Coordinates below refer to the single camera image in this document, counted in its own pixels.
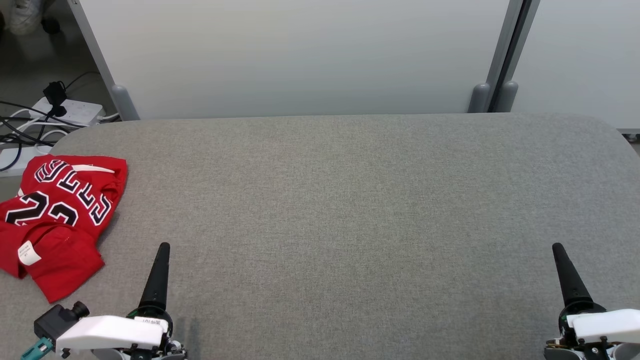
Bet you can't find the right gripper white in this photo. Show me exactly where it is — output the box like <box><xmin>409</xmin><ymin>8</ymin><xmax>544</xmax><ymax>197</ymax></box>
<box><xmin>545</xmin><ymin>242</ymin><xmax>640</xmax><ymax>360</ymax></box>

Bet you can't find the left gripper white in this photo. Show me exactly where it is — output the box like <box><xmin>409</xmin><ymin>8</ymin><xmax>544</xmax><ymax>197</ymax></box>
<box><xmin>55</xmin><ymin>242</ymin><xmax>188</xmax><ymax>360</ymax></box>

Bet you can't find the red Bulls 23 jersey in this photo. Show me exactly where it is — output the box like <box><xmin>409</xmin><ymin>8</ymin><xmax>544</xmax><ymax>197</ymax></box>
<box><xmin>0</xmin><ymin>155</ymin><xmax>128</xmax><ymax>304</ymax></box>

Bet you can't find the white power strip with adapter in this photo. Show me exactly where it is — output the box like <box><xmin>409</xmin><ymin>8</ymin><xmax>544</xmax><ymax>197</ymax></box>
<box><xmin>31</xmin><ymin>97</ymin><xmax>106</xmax><ymax>128</ymax></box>

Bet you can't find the black power adapter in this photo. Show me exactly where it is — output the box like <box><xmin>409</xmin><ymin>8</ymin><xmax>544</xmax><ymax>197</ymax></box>
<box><xmin>43</xmin><ymin>81</ymin><xmax>68</xmax><ymax>118</ymax></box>

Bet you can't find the white crumpled bag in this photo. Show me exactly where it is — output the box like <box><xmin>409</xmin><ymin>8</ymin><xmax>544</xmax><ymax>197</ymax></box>
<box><xmin>7</xmin><ymin>0</ymin><xmax>46</xmax><ymax>36</ymax></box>

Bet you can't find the left camera teal connector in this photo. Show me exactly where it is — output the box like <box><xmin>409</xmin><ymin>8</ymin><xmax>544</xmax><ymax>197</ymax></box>
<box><xmin>20</xmin><ymin>337</ymin><xmax>54</xmax><ymax>360</ymax></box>

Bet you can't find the grey partition post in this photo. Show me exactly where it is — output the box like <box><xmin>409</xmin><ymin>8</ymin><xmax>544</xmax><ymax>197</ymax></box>
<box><xmin>492</xmin><ymin>0</ymin><xmax>542</xmax><ymax>113</ymax></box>
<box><xmin>467</xmin><ymin>0</ymin><xmax>526</xmax><ymax>114</ymax></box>
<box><xmin>67</xmin><ymin>0</ymin><xmax>142</xmax><ymax>122</ymax></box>

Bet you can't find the looped white cable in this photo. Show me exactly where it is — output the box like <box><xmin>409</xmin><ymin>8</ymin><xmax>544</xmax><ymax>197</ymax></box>
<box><xmin>37</xmin><ymin>129</ymin><xmax>71</xmax><ymax>147</ymax></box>

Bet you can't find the arched white cable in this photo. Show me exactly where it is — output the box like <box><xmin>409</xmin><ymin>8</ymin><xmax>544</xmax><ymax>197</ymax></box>
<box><xmin>9</xmin><ymin>106</ymin><xmax>51</xmax><ymax>126</ymax></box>

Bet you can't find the thin black adapter cable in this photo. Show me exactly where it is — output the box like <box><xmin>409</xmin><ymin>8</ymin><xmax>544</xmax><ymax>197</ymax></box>
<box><xmin>64</xmin><ymin>71</ymin><xmax>101</xmax><ymax>92</ymax></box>

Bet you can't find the white power strip with cables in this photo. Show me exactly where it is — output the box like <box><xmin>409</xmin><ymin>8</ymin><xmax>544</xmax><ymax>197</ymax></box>
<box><xmin>0</xmin><ymin>100</ymin><xmax>91</xmax><ymax>130</ymax></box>

